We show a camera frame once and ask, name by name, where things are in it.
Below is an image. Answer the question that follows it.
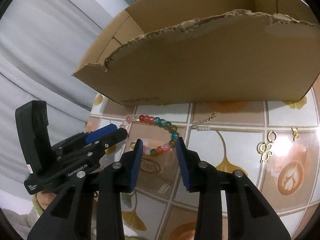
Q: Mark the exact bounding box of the multicolour bead bracelet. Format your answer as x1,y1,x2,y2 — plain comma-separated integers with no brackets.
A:
137,114,180,156

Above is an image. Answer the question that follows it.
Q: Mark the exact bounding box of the small gold bow earring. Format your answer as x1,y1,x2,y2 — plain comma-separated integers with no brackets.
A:
291,127,299,141

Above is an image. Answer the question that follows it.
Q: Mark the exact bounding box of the white curtain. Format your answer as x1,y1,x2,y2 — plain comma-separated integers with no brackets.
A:
0,0,131,221

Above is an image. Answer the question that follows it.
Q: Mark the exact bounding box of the brown cardboard box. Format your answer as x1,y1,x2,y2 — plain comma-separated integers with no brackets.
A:
74,0,319,106

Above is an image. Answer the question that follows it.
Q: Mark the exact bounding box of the gold clasp chain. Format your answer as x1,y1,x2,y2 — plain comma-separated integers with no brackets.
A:
191,112,217,132

